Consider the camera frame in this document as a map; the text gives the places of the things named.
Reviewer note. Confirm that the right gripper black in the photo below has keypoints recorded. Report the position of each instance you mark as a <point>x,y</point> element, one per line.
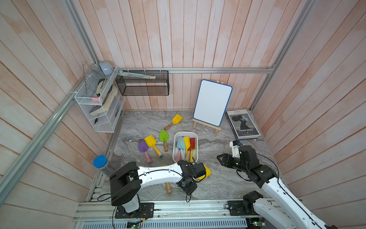
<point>227,158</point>

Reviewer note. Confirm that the all yellow plastic scoop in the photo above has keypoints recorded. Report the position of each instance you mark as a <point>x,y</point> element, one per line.
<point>207,173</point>

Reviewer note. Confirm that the purple shovel pink handle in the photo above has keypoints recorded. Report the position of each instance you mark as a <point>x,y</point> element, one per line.
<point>143,147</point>
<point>178,155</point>

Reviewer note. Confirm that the red shovel wooden handle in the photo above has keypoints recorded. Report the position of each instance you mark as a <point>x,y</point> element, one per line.
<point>190,150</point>

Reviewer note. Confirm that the light blue trowel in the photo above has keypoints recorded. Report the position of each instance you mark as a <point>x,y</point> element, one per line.
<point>181,146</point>

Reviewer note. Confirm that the yellow shovel orange handle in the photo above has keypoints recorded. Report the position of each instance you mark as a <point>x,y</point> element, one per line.
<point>187,146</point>

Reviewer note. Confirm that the green trowel wooden handle front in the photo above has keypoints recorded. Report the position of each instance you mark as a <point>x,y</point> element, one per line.
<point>168,188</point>

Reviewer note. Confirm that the green trowel wooden handle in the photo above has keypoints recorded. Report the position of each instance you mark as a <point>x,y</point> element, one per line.
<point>168,188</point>
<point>164,137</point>

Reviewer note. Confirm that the white plastic storage box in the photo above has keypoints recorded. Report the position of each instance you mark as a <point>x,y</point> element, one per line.
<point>184,134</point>

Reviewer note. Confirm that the green trowel yellow handle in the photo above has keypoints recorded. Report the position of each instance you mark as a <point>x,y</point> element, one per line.
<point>193,147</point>

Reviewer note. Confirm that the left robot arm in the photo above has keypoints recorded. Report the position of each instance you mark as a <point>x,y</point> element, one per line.
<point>126,182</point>

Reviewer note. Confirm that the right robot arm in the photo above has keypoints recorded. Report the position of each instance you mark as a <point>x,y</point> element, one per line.
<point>294,214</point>

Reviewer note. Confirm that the wooden easel stand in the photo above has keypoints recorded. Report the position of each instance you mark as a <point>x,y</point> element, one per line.
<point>217,129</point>

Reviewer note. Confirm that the grey Twins story book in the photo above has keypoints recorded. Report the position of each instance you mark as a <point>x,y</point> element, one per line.
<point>242,125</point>

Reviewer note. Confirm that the blue lidded jar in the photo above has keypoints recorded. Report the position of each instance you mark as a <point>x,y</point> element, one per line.
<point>102,163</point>

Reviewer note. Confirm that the pale green ruler tool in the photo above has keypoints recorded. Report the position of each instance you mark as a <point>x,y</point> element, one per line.
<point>136,75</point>

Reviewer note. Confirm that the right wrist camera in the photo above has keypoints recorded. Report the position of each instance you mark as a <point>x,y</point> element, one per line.
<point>235,145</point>

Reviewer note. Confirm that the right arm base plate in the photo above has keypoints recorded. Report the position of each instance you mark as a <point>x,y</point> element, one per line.
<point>244,207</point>

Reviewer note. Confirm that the green trowel wooden handle back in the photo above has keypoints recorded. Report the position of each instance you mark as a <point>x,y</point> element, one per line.
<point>164,137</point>

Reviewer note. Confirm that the yellow shovel wooden handle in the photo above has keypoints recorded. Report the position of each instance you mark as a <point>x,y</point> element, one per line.
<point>176,120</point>

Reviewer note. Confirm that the yellow shovel blue-tipped handle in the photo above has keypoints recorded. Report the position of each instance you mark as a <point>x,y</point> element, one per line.
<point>151,142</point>

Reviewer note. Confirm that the whiteboard with blue frame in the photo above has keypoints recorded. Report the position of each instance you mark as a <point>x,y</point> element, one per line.
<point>212,102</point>

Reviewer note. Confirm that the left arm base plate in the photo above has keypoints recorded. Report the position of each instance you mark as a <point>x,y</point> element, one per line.
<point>145,211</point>

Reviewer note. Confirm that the black wire basket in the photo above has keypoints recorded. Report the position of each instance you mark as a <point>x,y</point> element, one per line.
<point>159,86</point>

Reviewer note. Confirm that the books on wire shelf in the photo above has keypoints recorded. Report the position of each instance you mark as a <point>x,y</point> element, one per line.
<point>104,103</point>

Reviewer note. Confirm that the white wire shelf rack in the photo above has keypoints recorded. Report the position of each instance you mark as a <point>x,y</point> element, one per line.
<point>104,122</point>

